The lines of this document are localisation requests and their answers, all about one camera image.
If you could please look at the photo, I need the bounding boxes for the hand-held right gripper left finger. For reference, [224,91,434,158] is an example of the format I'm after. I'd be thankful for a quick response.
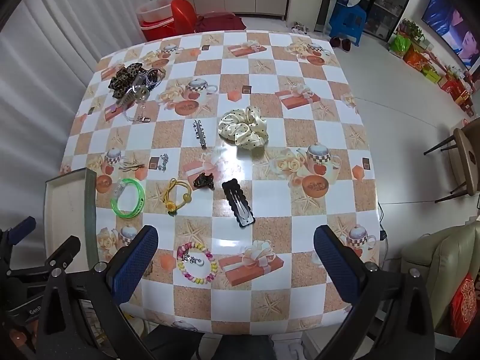
[35,225,160,360]

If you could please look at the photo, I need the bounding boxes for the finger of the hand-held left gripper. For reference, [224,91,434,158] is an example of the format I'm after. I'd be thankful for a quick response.
[43,235,82,271]
[0,215,37,250]

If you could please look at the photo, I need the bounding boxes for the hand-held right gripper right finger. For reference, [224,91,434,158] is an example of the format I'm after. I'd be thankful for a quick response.
[313,225,437,360]

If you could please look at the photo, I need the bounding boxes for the grey shallow tray box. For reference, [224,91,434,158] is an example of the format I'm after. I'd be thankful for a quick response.
[44,168,99,269]

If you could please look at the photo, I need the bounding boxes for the green translucent bracelet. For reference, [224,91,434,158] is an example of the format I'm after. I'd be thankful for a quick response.
[110,178,146,219]

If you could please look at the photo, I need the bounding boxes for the yellow elastic hair tie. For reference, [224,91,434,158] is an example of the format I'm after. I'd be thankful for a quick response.
[162,178,193,217]

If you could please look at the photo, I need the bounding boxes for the dark small claw clip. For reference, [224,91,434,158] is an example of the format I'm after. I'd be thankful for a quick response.
[193,172,215,191]

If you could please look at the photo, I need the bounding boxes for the black scalloped snap clips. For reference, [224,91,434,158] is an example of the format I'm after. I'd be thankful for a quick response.
[221,178,256,229]

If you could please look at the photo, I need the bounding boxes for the silver rhinestone barrette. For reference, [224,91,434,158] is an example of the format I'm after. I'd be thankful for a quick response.
[193,119,208,150]

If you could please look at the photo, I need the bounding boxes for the cream polka dot scrunchie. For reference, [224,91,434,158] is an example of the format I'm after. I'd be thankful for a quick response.
[218,106,269,149]

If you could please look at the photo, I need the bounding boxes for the beige sofa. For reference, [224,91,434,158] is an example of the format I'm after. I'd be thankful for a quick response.
[402,218,480,340]

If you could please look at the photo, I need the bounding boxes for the black chair seat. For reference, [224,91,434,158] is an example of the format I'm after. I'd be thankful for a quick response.
[143,323,279,360]

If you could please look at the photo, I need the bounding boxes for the checkered printed tablecloth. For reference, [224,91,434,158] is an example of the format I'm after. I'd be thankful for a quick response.
[60,30,381,336]

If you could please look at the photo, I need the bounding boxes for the red patterned bag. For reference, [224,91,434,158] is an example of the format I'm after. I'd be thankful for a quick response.
[449,273,480,339]

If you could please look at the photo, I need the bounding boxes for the wooden chair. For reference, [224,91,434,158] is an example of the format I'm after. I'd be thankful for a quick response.
[424,117,480,204]

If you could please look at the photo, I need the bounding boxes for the silver metal claw clip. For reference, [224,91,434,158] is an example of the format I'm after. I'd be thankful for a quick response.
[117,71,148,110]

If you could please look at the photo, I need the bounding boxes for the white curtain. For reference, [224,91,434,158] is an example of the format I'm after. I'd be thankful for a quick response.
[0,0,171,196]

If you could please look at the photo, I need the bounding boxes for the leopard print scrunchie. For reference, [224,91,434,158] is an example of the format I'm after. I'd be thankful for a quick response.
[108,64,145,100]

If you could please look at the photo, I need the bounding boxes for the pile of red gift boxes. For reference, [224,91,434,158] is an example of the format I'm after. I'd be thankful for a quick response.
[403,42,478,118]

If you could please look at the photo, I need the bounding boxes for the pair of dark red shoes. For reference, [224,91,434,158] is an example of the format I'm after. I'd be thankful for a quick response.
[329,35,354,53]

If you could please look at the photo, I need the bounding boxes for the green bag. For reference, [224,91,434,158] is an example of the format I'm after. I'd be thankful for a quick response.
[388,34,412,55]

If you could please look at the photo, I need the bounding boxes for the red bucket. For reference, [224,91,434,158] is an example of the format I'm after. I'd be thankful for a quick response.
[139,18,178,42]

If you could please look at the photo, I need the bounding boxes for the blue plastic stool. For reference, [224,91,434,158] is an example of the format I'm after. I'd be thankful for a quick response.
[328,5,367,47]

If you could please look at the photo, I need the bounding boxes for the potted green plant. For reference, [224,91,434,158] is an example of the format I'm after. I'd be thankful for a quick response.
[399,19,427,43]

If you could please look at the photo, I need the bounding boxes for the dark red cloth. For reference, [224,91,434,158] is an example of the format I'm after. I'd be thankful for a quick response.
[194,13,247,34]

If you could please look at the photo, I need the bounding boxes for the television screen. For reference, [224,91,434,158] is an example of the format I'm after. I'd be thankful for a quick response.
[421,0,480,69]

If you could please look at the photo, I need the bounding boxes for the glass door cabinet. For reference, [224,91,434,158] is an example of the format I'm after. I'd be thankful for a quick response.
[364,0,420,41]

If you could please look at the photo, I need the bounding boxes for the colourful beaded bracelet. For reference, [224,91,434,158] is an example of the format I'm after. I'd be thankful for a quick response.
[177,242,219,286]

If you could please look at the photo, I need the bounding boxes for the clear beaded bracelet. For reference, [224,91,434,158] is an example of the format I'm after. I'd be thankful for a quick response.
[144,67,166,91]

